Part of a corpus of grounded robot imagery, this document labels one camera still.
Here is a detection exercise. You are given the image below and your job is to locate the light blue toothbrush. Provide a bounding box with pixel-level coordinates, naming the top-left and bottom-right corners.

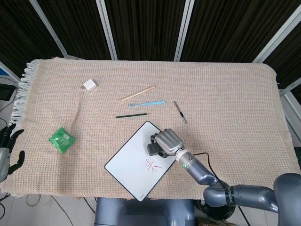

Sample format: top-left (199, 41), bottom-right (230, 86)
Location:
top-left (128, 100), bottom-right (166, 109)

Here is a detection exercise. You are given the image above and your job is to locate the dark green pencil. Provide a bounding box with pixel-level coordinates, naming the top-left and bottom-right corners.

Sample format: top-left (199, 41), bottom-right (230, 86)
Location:
top-left (115, 113), bottom-right (148, 119)

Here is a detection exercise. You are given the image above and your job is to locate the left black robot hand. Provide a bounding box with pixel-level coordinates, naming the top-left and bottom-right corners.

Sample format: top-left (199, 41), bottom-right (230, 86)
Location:
top-left (0, 123), bottom-right (25, 183)

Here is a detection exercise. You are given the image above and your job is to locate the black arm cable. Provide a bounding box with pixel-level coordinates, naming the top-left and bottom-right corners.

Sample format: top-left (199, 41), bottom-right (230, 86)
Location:
top-left (191, 152), bottom-right (224, 186)

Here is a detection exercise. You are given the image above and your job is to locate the beige woven tablecloth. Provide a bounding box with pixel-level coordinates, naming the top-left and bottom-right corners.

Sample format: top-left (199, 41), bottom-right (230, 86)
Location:
top-left (0, 57), bottom-right (295, 201)

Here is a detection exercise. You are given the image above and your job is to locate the thin floor cable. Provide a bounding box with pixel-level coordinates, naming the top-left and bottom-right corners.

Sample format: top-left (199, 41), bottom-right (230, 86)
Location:
top-left (25, 194), bottom-right (71, 226)

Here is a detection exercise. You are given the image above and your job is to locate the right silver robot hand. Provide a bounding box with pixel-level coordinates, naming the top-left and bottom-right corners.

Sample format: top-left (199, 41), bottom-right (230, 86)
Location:
top-left (150, 128), bottom-right (185, 158)

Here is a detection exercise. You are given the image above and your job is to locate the grey robot torso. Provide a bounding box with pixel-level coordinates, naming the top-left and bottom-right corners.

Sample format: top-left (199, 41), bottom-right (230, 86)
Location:
top-left (94, 197), bottom-right (196, 226)

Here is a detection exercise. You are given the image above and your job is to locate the light wooden stick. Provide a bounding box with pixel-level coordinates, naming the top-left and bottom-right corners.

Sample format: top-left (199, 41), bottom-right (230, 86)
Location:
top-left (119, 85), bottom-right (157, 103)

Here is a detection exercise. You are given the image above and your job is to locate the white plug charger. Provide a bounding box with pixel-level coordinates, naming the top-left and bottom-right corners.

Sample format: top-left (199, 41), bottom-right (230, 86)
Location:
top-left (81, 79), bottom-right (97, 92)

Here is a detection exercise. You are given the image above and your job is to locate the green wet wipes packet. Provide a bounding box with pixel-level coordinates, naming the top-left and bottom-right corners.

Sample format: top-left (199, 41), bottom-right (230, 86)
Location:
top-left (48, 126), bottom-right (76, 155)

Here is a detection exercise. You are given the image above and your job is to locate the white partition frame post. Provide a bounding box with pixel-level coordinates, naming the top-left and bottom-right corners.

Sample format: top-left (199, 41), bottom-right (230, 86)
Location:
top-left (253, 4), bottom-right (301, 64)
top-left (174, 0), bottom-right (196, 62)
top-left (95, 0), bottom-right (118, 61)
top-left (29, 0), bottom-right (71, 59)

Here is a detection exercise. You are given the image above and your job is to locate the dark grey board eraser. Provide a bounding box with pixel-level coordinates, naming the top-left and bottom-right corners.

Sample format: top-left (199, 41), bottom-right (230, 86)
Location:
top-left (147, 140), bottom-right (163, 157)

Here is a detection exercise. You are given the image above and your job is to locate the grey metal pen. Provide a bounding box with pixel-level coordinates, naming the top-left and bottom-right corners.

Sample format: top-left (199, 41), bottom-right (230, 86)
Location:
top-left (173, 100), bottom-right (188, 124)

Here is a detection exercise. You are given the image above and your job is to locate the white dry-erase board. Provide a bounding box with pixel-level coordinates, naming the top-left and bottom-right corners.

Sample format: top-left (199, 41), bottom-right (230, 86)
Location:
top-left (104, 121), bottom-right (176, 202)

